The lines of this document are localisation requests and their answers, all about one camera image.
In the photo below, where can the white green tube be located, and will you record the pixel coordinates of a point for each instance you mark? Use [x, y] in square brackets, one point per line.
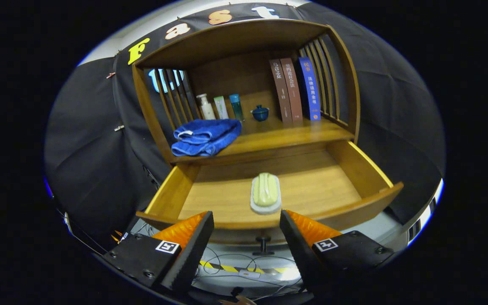
[221, 109]

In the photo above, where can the teal bottle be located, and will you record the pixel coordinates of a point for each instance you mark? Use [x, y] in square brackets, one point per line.
[236, 108]

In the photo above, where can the wooden drawer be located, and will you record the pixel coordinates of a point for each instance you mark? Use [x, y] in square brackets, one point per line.
[311, 186]

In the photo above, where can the wooden countertop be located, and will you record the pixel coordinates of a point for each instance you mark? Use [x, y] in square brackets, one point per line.
[277, 135]

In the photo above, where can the wooden cabinet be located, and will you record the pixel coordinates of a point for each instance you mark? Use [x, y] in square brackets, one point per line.
[227, 42]

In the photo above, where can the blue book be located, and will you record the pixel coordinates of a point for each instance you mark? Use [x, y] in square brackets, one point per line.
[310, 89]

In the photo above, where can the blue lidded teacup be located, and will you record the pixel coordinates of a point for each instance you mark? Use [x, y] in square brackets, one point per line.
[260, 114]

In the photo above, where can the green soap bar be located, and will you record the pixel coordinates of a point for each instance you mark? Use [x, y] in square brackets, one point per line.
[265, 190]

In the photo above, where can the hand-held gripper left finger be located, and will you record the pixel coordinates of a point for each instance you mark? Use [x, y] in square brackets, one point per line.
[193, 254]

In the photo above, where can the reddish brown book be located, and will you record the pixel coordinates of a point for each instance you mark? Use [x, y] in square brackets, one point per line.
[292, 93]

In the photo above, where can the dark brown book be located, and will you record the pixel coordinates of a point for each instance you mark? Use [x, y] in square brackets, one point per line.
[281, 93]

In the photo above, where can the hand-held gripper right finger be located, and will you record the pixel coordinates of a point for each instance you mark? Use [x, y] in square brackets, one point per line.
[301, 254]

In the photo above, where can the white pump bottle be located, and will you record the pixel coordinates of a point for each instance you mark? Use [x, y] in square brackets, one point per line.
[207, 111]

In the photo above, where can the black backdrop cloth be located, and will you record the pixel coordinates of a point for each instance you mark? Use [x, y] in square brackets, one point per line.
[83, 148]

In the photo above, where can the folded blue towel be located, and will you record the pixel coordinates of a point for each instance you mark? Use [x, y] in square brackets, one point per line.
[205, 135]

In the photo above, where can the yellow black floor tape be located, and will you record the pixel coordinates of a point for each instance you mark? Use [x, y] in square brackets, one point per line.
[227, 268]

